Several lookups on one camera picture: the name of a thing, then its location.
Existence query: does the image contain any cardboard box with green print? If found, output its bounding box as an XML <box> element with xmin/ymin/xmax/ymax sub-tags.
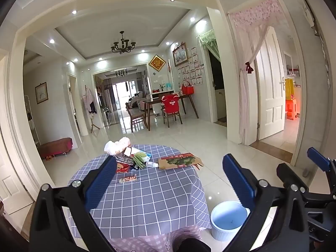
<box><xmin>158</xmin><ymin>152</ymin><xmax>204</xmax><ymax>171</ymax></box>

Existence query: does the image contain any white plastic bag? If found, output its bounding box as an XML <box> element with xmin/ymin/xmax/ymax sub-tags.
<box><xmin>104</xmin><ymin>137</ymin><xmax>132</xmax><ymax>155</ymax></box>

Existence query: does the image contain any white panel door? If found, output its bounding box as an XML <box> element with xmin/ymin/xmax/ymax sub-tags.
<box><xmin>256</xmin><ymin>26</ymin><xmax>285</xmax><ymax>140</ymax></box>

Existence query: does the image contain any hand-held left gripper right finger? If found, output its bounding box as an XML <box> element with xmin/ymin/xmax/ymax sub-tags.
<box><xmin>223</xmin><ymin>154</ymin><xmax>310</xmax><ymax>252</ymax></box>

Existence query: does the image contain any light blue waste bin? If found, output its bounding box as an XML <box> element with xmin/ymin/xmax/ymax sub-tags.
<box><xmin>210</xmin><ymin>201</ymin><xmax>251</xmax><ymax>242</ymax></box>

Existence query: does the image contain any red brown bench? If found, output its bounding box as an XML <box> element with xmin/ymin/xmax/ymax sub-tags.
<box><xmin>38</xmin><ymin>137</ymin><xmax>73</xmax><ymax>159</ymax></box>

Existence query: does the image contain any red bag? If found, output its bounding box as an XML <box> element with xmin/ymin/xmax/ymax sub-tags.
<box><xmin>182</xmin><ymin>81</ymin><xmax>195</xmax><ymax>95</ymax></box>

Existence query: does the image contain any grey checked tablecloth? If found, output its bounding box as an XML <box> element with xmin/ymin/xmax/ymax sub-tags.
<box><xmin>68</xmin><ymin>144</ymin><xmax>213</xmax><ymax>239</ymax></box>

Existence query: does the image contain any yellow board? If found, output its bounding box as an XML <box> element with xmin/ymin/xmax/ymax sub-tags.
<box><xmin>286</xmin><ymin>78</ymin><xmax>294</xmax><ymax>100</ymax></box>

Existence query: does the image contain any wooden chair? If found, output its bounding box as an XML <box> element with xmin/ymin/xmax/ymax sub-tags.
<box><xmin>126</xmin><ymin>102</ymin><xmax>147</xmax><ymax>132</ymax></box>

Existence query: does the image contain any group of wall plates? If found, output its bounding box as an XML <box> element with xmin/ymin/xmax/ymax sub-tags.
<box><xmin>319</xmin><ymin>31</ymin><xmax>331</xmax><ymax>87</ymax></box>

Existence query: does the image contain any dark striped packet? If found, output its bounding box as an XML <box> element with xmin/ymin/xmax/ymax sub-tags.
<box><xmin>115</xmin><ymin>154</ymin><xmax>134</xmax><ymax>164</ymax></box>

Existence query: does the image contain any group of wall certificates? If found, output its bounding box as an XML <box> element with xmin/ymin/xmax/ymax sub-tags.
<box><xmin>177</xmin><ymin>47</ymin><xmax>204</xmax><ymax>86</ymax></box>

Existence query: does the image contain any red snack wrapper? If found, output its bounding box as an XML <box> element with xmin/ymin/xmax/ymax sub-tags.
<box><xmin>115</xmin><ymin>161</ymin><xmax>133</xmax><ymax>174</ymax></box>

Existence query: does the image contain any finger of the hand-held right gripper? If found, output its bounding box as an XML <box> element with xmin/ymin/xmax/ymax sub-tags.
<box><xmin>277</xmin><ymin>163</ymin><xmax>328</xmax><ymax>198</ymax></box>
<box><xmin>308</xmin><ymin>147</ymin><xmax>336</xmax><ymax>173</ymax></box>

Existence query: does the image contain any red diamond wall decoration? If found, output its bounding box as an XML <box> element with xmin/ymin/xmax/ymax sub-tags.
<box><xmin>148</xmin><ymin>55</ymin><xmax>166</xmax><ymax>72</ymax></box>

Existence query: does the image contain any grey sofa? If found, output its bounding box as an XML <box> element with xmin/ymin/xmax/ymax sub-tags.
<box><xmin>130</xmin><ymin>91</ymin><xmax>143</xmax><ymax>108</ymax></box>

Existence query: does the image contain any framed wall picture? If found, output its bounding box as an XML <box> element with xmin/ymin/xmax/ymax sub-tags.
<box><xmin>172</xmin><ymin>42</ymin><xmax>188</xmax><ymax>67</ymax></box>

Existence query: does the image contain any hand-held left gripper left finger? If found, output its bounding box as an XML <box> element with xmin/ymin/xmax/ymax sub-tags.
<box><xmin>28</xmin><ymin>156</ymin><xmax>118</xmax><ymax>252</ymax></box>

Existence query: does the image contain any chair with red cover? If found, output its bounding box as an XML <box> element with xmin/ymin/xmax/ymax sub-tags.
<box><xmin>161</xmin><ymin>94</ymin><xmax>183</xmax><ymax>128</ymax></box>

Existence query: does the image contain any green curtain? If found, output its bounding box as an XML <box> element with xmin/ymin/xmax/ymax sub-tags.
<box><xmin>197</xmin><ymin>29</ymin><xmax>220</xmax><ymax>61</ymax></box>

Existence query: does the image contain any orange plastic stool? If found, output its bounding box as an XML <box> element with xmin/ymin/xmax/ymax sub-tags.
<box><xmin>286</xmin><ymin>98</ymin><xmax>297</xmax><ymax>120</ymax></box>

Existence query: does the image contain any white paper packet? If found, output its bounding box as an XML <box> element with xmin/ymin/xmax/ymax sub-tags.
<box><xmin>123</xmin><ymin>147</ymin><xmax>142</xmax><ymax>158</ymax></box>

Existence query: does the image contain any large black chandelier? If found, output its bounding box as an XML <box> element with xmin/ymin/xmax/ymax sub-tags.
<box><xmin>111</xmin><ymin>31</ymin><xmax>136</xmax><ymax>55</ymax></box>

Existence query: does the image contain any pink checked cloth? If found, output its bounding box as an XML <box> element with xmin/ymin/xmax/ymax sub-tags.
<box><xmin>105</xmin><ymin>226</ymin><xmax>205</xmax><ymax>252</ymax></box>

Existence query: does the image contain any pink lace curtain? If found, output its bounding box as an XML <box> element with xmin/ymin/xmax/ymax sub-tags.
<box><xmin>228</xmin><ymin>0</ymin><xmax>285</xmax><ymax>146</ymax></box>

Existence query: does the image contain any small framed picture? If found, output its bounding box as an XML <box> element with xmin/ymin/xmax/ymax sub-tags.
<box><xmin>35</xmin><ymin>82</ymin><xmax>48</xmax><ymax>104</ymax></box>

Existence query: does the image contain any green white packet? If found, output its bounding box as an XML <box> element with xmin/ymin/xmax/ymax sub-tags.
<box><xmin>133</xmin><ymin>151</ymin><xmax>148</xmax><ymax>169</ymax></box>

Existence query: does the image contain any wooden dining table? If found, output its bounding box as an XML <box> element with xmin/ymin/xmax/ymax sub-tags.
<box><xmin>142</xmin><ymin>93</ymin><xmax>199</xmax><ymax>131</ymax></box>

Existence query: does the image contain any coat stand with clothes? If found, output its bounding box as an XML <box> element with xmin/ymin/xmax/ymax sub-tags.
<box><xmin>81</xmin><ymin>85</ymin><xmax>100</xmax><ymax>133</ymax></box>

